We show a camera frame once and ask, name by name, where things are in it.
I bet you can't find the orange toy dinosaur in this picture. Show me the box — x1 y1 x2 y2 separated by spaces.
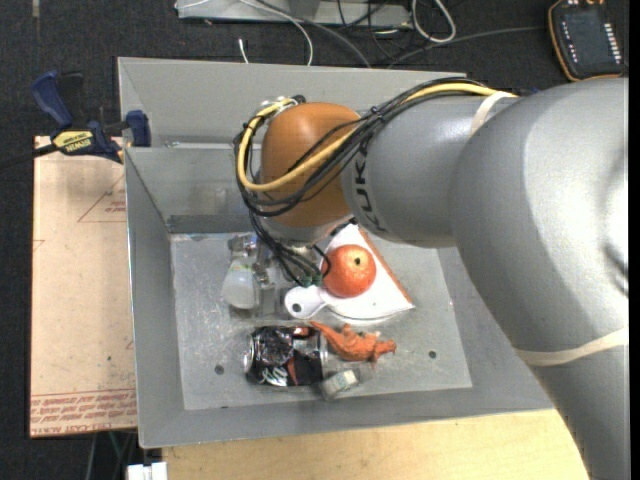
309 320 398 365

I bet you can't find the white cutting board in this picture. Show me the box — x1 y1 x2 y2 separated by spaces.
284 225 416 322

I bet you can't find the crushed black drink can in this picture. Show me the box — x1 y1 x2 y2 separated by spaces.
242 324 330 388

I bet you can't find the brown cardboard board, red print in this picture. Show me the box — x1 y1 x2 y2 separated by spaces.
28 135 139 439

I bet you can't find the orange fruit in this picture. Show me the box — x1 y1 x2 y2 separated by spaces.
320 244 378 299

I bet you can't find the grey tape roll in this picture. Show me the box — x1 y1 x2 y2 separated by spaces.
318 366 375 402

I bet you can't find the white light bulb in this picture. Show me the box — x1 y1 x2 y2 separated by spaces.
220 234 262 311

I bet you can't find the grey metal bin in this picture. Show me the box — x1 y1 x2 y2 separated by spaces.
117 56 557 450

